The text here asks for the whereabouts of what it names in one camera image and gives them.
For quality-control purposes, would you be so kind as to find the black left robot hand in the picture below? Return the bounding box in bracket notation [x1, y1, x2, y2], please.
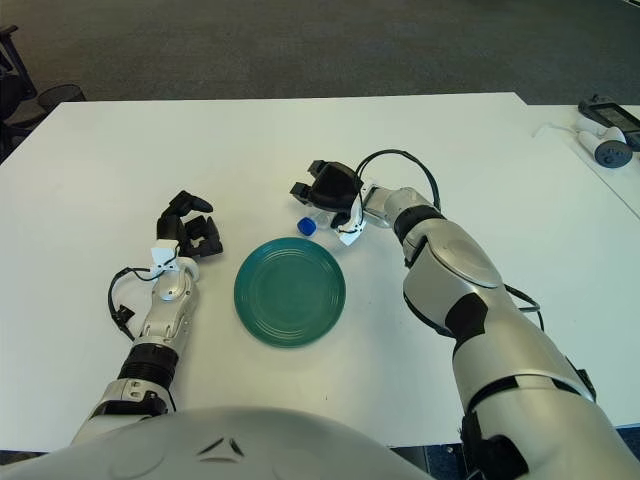
[155, 189, 225, 260]

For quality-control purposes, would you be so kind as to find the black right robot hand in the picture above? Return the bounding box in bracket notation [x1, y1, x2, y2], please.
[289, 159, 365, 229]

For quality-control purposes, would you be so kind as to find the clear bottle with blue cap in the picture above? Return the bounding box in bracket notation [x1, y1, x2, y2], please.
[296, 209, 346, 237]

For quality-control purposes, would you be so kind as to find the green round plate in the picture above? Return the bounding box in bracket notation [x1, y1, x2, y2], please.
[233, 237, 347, 347]

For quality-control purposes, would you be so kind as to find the black mesh wastebasket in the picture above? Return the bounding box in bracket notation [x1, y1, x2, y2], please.
[37, 84, 86, 114]

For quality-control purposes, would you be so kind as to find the black office chair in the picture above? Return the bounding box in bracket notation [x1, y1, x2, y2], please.
[0, 25, 51, 156]

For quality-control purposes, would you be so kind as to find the grey robot torso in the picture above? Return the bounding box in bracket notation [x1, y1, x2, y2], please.
[0, 405, 436, 480]

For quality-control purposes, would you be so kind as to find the white VR controller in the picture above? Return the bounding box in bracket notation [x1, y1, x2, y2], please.
[574, 117, 634, 171]

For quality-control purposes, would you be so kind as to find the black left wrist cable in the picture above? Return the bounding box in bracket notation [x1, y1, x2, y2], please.
[106, 267, 156, 342]

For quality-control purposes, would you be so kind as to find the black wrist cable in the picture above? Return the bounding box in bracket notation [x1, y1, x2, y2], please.
[106, 267, 156, 342]
[357, 148, 442, 211]

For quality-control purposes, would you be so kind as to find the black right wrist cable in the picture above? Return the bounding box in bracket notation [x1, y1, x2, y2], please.
[357, 148, 442, 211]

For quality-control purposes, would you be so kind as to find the white cable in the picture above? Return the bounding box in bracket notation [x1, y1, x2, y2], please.
[532, 122, 581, 142]

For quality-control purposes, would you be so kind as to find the thin black elbow cable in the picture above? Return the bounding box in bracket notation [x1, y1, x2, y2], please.
[504, 284, 544, 329]

